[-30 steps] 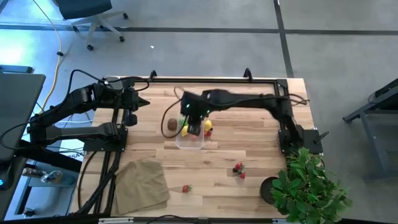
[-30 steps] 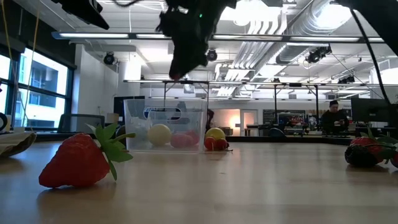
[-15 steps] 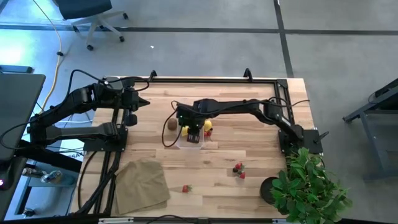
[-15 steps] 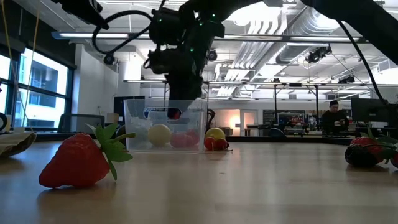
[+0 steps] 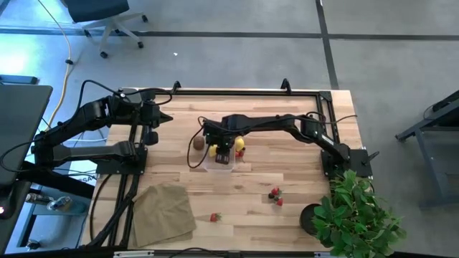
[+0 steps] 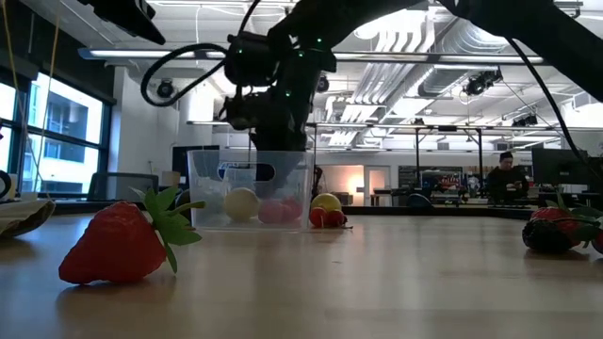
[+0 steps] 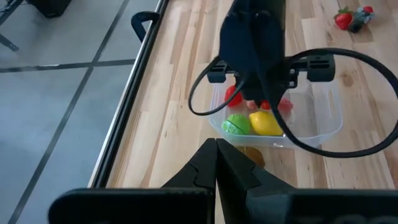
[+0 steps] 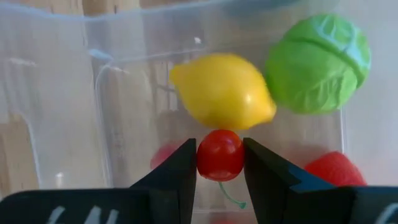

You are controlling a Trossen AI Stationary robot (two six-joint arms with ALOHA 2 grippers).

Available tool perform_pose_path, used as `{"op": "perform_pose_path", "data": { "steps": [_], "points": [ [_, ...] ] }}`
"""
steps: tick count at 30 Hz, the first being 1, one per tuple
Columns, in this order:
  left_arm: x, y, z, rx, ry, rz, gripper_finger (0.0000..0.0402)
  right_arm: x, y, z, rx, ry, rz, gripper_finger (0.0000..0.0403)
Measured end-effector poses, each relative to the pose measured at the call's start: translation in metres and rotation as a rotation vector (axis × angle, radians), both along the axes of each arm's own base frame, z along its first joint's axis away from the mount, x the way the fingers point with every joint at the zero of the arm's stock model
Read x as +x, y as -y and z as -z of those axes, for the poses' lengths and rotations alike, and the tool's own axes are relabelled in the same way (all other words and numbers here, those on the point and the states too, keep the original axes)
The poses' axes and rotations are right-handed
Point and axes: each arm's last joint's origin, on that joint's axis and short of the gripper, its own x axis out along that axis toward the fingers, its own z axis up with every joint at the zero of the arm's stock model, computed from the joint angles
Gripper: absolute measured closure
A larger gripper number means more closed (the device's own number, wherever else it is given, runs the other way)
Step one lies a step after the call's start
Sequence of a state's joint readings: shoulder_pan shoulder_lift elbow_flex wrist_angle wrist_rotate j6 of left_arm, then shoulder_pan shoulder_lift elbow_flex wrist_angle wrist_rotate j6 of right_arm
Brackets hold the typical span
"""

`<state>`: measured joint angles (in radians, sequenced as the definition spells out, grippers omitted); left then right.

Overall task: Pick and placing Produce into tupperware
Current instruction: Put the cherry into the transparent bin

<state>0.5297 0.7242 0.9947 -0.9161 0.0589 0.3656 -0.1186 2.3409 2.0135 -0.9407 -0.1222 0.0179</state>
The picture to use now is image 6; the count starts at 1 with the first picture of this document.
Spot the silver ventilation duct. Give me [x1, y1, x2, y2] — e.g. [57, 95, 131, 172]
[416, 18, 533, 98]

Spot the clear plastic container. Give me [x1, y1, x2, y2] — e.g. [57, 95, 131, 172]
[187, 149, 316, 232]

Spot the overhead light bar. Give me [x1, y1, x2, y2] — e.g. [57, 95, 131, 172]
[77, 46, 547, 66]

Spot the red toy strawberry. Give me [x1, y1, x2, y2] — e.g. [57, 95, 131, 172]
[530, 190, 603, 249]
[58, 186, 207, 286]

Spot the large window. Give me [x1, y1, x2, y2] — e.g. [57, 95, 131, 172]
[0, 70, 114, 197]

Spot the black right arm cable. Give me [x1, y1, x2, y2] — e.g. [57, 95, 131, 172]
[506, 37, 603, 183]

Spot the person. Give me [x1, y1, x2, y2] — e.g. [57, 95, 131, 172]
[484, 150, 531, 204]
[312, 164, 327, 197]

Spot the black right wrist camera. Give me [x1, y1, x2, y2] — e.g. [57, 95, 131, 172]
[220, 91, 266, 132]

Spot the grey background chair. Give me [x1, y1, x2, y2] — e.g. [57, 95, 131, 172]
[407, 192, 432, 209]

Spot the dark toy blackberry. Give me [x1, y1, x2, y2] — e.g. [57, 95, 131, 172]
[521, 218, 574, 256]

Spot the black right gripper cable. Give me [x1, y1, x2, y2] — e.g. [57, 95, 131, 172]
[139, 0, 263, 108]

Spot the black cable loop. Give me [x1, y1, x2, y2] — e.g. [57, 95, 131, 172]
[0, 169, 16, 202]

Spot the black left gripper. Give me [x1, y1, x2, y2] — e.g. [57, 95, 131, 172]
[77, 0, 167, 46]

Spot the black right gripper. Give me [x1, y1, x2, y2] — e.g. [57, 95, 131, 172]
[249, 51, 338, 189]

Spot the yellow toy lemon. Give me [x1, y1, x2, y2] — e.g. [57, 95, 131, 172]
[310, 192, 343, 213]
[223, 186, 261, 222]

